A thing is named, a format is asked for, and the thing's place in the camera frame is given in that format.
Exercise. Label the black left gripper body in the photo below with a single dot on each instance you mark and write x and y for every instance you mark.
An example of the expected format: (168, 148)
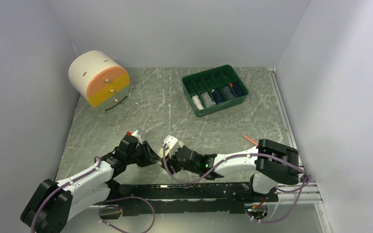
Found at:
(137, 157)

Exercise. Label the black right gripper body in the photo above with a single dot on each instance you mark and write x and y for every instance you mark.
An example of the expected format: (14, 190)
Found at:
(177, 166)

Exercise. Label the green compartment organizer tray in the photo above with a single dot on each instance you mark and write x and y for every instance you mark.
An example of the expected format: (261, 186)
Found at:
(206, 81)

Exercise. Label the white pink-trimmed underwear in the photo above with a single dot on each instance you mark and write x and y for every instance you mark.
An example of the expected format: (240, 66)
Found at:
(197, 102)

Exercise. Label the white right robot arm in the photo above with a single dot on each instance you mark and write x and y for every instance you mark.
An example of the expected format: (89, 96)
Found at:
(271, 163)

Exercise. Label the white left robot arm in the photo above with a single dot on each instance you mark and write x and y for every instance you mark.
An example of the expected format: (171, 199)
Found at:
(54, 203)

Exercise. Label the grey striped rolled sock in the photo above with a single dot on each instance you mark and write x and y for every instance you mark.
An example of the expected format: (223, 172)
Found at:
(208, 100)

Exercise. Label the orange pencil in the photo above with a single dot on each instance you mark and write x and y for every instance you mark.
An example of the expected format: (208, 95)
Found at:
(250, 140)

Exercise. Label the dark navy rolled sock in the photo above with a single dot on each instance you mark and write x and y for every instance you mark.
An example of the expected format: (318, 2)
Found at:
(217, 96)

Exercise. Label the blue striped rolled sock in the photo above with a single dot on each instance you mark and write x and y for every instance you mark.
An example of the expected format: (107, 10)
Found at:
(228, 93)

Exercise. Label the round white drawer cabinet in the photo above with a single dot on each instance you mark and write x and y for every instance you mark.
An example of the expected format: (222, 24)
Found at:
(99, 79)

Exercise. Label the navy orange rolled sock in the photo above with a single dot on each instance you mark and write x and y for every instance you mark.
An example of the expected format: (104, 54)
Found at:
(237, 89)

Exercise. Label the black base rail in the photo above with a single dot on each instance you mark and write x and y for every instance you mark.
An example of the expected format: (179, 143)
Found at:
(136, 199)

